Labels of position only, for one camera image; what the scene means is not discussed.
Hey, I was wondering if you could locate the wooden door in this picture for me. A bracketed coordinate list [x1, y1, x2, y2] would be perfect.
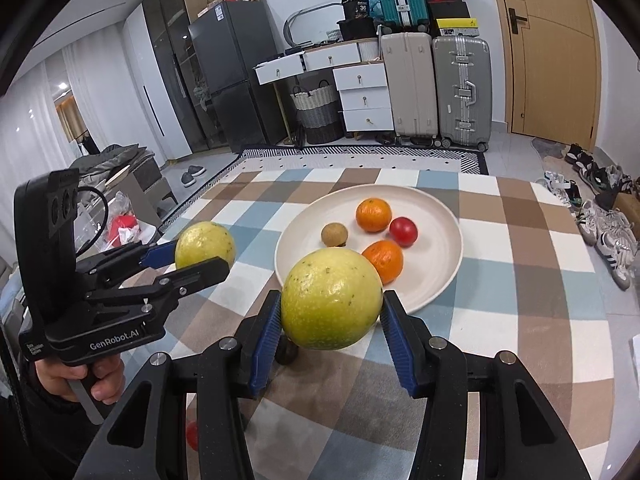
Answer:
[496, 0, 601, 148]

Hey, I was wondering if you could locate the checkered tablecloth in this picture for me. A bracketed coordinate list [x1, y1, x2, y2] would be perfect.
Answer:
[152, 168, 614, 479]

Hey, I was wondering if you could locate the red cherry tomato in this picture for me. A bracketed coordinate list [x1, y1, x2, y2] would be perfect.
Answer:
[388, 217, 419, 247]
[186, 420, 198, 452]

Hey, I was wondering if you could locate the yellow green passion fruit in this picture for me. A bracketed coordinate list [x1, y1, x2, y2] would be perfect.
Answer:
[175, 221, 235, 270]

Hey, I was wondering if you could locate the grey slippers pair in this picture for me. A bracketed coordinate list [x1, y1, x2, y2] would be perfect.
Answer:
[180, 165, 206, 188]

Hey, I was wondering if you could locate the yellow black box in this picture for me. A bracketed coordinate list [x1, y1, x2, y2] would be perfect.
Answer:
[436, 18, 480, 37]

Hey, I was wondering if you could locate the black wardrobe cabinet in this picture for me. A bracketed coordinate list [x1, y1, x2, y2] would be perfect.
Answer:
[142, 0, 227, 153]

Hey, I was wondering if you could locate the black refrigerator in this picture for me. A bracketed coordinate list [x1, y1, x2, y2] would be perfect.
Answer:
[189, 1, 286, 153]

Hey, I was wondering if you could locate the silver grey suitcase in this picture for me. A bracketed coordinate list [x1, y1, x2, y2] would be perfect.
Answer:
[433, 36, 492, 153]

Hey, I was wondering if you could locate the small orange tangerine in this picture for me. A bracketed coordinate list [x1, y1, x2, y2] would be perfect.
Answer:
[356, 197, 393, 233]

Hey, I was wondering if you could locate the cream round plate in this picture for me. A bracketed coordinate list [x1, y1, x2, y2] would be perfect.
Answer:
[273, 183, 464, 317]

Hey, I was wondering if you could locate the left hand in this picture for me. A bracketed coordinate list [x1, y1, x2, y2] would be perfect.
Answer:
[34, 353, 126, 406]

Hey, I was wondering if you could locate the beige suitcase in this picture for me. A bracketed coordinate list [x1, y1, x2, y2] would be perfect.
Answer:
[380, 32, 438, 139]

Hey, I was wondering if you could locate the brown longan fruit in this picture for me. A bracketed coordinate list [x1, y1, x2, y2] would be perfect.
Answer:
[321, 222, 348, 247]

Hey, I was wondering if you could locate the white drawer cabinet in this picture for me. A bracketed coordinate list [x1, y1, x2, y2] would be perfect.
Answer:
[255, 38, 394, 133]

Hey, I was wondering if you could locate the woven laundry basket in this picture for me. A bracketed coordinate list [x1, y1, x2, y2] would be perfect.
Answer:
[291, 79, 344, 145]

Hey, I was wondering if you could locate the cardboard box on floor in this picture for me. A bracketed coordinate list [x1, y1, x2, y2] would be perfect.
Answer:
[614, 193, 640, 237]

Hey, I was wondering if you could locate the dark round cherry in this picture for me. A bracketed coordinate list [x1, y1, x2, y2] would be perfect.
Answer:
[274, 335, 299, 366]

